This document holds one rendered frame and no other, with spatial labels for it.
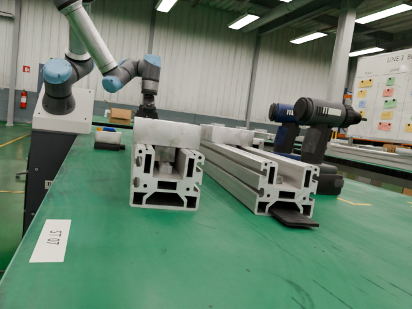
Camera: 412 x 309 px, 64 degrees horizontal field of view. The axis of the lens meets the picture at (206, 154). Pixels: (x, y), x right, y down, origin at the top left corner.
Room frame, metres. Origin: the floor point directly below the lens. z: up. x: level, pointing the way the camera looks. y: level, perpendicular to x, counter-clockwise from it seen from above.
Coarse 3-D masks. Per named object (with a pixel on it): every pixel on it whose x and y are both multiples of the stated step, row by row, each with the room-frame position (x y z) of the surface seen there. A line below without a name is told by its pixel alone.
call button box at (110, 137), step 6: (96, 132) 1.05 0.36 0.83; (102, 132) 1.06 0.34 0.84; (108, 132) 1.06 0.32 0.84; (114, 132) 1.07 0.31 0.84; (120, 132) 1.11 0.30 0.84; (96, 138) 1.05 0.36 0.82; (102, 138) 1.06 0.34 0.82; (108, 138) 1.06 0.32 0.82; (114, 138) 1.06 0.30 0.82; (120, 138) 1.07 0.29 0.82; (96, 144) 1.05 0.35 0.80; (102, 144) 1.06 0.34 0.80; (108, 144) 1.06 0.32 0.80; (114, 144) 1.07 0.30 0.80; (120, 144) 1.10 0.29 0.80; (114, 150) 1.07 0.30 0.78
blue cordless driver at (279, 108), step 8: (272, 104) 1.02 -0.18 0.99; (280, 104) 1.01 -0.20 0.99; (288, 104) 1.02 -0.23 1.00; (272, 112) 1.00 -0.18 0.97; (280, 112) 0.99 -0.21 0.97; (288, 112) 0.99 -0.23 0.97; (272, 120) 1.01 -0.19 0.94; (280, 120) 1.01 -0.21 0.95; (288, 120) 1.00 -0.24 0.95; (280, 128) 1.01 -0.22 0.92; (288, 128) 1.01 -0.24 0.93; (296, 128) 1.01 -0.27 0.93; (280, 136) 1.01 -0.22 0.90; (288, 136) 1.01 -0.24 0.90; (296, 136) 1.02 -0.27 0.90; (280, 144) 1.01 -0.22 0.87; (288, 144) 1.01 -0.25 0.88; (272, 152) 1.02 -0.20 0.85; (280, 152) 1.01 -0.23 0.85; (288, 152) 1.01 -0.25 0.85; (296, 160) 1.00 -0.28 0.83
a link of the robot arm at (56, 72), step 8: (48, 64) 1.46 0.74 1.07; (56, 64) 1.47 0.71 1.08; (64, 64) 1.49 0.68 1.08; (72, 64) 1.53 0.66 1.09; (48, 72) 1.44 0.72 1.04; (56, 72) 1.44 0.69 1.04; (64, 72) 1.46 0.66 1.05; (72, 72) 1.52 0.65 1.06; (48, 80) 1.46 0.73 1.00; (56, 80) 1.45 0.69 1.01; (64, 80) 1.47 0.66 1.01; (72, 80) 1.52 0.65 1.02; (48, 88) 1.49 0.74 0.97; (56, 88) 1.48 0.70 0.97; (64, 88) 1.50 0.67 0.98; (56, 96) 1.51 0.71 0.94
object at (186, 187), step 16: (144, 144) 0.52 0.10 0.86; (144, 160) 0.46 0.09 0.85; (176, 160) 0.56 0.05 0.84; (192, 160) 0.49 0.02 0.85; (144, 176) 0.46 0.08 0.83; (160, 176) 0.48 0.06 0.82; (176, 176) 0.50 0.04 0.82; (192, 176) 0.48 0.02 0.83; (144, 192) 0.46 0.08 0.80; (160, 192) 0.55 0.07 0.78; (176, 192) 0.47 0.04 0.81; (192, 192) 0.47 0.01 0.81; (176, 208) 0.47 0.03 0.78; (192, 208) 0.48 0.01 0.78
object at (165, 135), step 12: (144, 120) 0.53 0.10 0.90; (156, 120) 0.53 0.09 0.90; (144, 132) 0.53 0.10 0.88; (156, 132) 0.53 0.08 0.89; (168, 132) 0.53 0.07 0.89; (180, 132) 0.54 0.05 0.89; (192, 132) 0.54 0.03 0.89; (156, 144) 0.53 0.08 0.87; (168, 144) 0.53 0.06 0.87; (180, 144) 0.54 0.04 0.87; (192, 144) 0.54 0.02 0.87; (156, 156) 0.55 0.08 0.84; (168, 156) 0.55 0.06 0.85
